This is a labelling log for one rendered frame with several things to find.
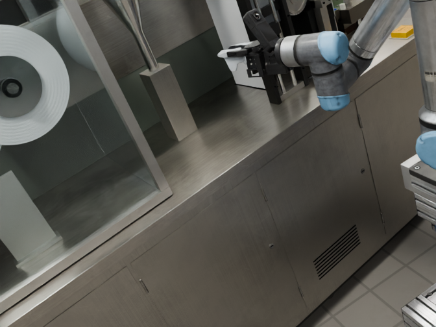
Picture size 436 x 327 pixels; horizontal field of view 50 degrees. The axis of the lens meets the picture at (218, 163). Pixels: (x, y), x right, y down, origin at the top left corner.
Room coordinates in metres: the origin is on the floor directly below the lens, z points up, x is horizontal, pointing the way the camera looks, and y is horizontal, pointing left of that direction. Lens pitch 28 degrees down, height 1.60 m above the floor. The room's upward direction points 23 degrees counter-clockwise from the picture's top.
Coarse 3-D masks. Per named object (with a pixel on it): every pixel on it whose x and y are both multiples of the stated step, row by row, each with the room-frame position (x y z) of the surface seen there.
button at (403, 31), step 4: (400, 28) 1.70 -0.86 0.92; (404, 28) 1.68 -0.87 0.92; (408, 28) 1.66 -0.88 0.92; (412, 28) 1.65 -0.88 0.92; (392, 32) 1.69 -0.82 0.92; (396, 32) 1.67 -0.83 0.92; (400, 32) 1.66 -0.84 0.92; (404, 32) 1.64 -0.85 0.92; (408, 32) 1.64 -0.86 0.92; (412, 32) 1.65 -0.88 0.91; (392, 36) 1.69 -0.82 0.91; (396, 36) 1.67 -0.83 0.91; (400, 36) 1.66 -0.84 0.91; (404, 36) 1.64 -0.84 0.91; (408, 36) 1.64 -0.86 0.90
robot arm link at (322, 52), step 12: (300, 36) 1.07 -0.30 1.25; (312, 36) 1.04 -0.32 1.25; (324, 36) 1.01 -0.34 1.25; (336, 36) 0.99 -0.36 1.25; (300, 48) 1.05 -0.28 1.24; (312, 48) 1.02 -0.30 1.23; (324, 48) 1.00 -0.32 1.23; (336, 48) 0.98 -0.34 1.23; (300, 60) 1.05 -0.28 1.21; (312, 60) 1.02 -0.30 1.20; (324, 60) 1.00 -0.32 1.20; (336, 60) 0.98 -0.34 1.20; (312, 72) 1.04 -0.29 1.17; (324, 72) 1.01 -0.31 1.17
